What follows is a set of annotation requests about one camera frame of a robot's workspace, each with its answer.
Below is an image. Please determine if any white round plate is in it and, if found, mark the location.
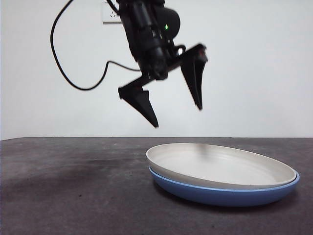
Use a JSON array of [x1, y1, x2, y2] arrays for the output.
[[146, 143, 298, 190]]

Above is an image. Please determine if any blue round plate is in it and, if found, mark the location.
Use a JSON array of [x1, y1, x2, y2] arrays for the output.
[[148, 166, 301, 208]]

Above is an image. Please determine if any white wall socket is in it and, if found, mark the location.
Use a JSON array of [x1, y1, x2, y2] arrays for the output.
[[102, 0, 123, 24]]

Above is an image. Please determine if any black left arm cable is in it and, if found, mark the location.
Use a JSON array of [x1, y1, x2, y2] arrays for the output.
[[50, 0, 141, 91]]

